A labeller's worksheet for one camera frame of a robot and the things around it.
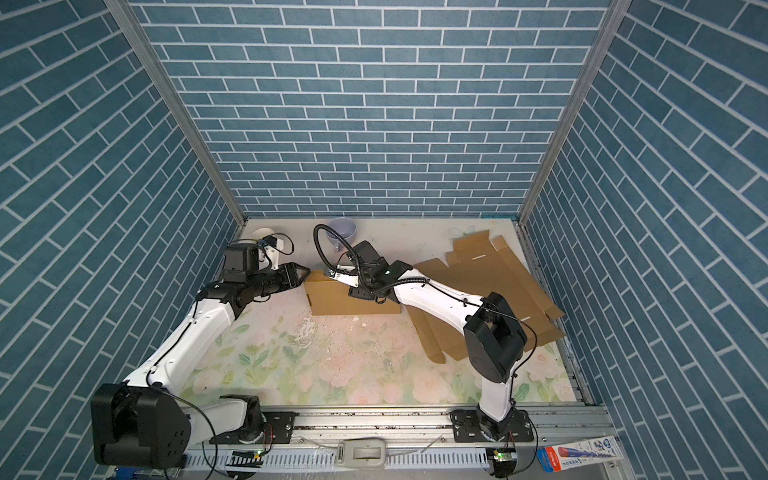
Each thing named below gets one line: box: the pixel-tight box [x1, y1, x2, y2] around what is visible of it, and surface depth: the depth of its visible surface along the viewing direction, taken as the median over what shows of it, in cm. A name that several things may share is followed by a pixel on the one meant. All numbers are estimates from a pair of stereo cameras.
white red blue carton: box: [536, 435, 625, 473], surface depth 71 cm
